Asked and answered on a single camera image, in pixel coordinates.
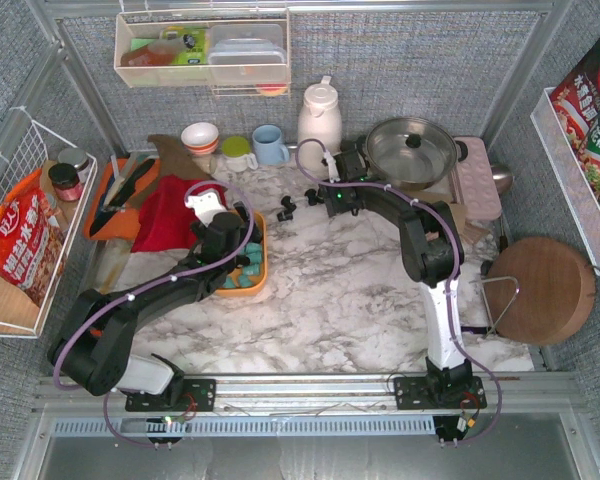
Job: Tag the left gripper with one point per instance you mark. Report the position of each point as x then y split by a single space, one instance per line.
245 223

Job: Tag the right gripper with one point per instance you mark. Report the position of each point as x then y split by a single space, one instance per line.
323 201

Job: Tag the black coffee capsule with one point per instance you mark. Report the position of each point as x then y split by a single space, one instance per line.
288 203
285 215
313 197

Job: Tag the orange storage basket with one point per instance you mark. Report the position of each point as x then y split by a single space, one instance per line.
258 281

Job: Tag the cork mat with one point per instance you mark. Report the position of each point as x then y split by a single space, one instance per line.
459 212

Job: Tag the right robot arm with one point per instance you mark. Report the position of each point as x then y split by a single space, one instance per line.
432 256

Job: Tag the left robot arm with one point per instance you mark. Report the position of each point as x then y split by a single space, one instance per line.
93 347

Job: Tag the green packet in basket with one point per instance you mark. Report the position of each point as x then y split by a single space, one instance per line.
196 49

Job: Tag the red cloth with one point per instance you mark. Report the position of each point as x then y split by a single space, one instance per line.
162 215

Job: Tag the steel pot with lid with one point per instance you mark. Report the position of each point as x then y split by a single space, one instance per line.
412 153

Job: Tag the white thermos jug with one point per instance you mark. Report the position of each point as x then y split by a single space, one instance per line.
319 119

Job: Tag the green lidded cup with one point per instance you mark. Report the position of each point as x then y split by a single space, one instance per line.
238 155

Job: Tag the brown felt cloth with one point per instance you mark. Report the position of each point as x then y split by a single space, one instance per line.
175 160

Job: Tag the blue mug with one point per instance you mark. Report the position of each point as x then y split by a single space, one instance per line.
269 146

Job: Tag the white orange striped bowl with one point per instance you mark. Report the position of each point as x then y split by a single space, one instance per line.
201 138

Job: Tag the orange cutting tray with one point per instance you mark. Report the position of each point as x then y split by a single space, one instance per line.
115 200

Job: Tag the black kitchen knife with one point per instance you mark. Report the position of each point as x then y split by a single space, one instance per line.
125 192

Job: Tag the pink egg tray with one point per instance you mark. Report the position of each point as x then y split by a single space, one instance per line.
472 181

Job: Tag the striped oven mitt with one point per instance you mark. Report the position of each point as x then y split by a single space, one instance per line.
474 234

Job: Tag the steel ladle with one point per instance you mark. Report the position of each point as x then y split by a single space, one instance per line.
503 178

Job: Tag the silver lidded jar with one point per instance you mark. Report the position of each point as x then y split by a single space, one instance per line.
76 157

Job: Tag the dark lidded jar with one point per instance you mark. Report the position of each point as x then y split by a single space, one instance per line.
65 182

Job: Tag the clear plastic container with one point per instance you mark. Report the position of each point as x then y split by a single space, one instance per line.
247 54

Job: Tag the metal board stand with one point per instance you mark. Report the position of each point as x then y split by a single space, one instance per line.
499 293

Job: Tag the red snack bag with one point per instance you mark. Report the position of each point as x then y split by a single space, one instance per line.
30 244

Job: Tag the round wooden cutting board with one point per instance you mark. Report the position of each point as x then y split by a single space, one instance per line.
557 290

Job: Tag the red seasoning packet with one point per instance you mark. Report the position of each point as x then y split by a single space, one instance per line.
576 100

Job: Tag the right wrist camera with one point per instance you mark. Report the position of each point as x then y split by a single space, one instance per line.
331 164

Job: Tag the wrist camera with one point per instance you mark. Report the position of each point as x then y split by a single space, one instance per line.
205 205
331 164

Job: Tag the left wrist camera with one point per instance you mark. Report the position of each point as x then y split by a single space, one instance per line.
205 205

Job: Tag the white handled knife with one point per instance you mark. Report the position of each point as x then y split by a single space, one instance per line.
118 181

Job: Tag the white wall basket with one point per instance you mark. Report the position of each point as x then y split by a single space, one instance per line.
142 59

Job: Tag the left wire basket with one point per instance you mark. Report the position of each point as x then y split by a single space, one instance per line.
19 316

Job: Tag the wire basket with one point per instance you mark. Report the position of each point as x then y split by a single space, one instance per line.
19 316
580 199

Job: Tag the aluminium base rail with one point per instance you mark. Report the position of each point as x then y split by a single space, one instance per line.
307 405

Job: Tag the right wire basket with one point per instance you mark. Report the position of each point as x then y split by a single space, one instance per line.
580 199

